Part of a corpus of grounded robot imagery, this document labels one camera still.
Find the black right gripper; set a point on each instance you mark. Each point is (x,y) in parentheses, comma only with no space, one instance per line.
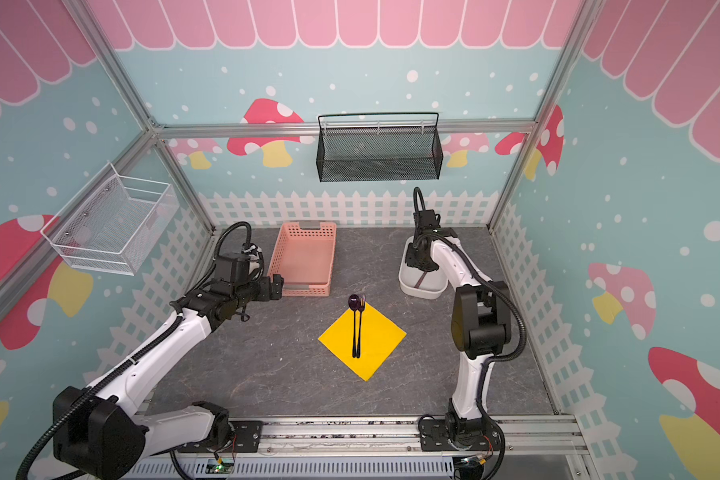
(423,258)

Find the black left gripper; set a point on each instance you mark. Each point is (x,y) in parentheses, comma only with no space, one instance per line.
(265,284)

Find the purple metal fork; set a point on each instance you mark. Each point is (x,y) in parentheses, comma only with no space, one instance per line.
(361,305)

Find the purple metal spoon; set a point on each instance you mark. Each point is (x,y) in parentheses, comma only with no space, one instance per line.
(352,304)

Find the yellow paper napkin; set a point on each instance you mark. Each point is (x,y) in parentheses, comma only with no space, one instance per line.
(380,337)

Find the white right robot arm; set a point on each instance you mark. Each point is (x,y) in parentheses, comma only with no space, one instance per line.
(486,328)

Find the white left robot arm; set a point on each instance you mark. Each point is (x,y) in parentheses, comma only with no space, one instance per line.
(97,431)

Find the white plastic tub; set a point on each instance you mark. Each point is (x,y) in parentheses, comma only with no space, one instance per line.
(433,286)

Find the pink perforated plastic basket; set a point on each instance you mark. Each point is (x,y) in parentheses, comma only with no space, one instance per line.
(304,256)

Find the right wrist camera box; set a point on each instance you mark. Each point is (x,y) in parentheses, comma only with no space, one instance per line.
(426,221)

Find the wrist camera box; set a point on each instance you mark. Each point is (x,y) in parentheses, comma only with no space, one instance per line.
(238,268)
(426,221)

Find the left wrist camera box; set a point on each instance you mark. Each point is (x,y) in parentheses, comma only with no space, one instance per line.
(238,268)

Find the black mesh wall basket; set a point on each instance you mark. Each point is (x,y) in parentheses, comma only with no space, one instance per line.
(385,146)

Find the white wire wall basket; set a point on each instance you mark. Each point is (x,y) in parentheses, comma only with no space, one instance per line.
(113,223)

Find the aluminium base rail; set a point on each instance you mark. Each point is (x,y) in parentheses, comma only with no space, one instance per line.
(381,447)

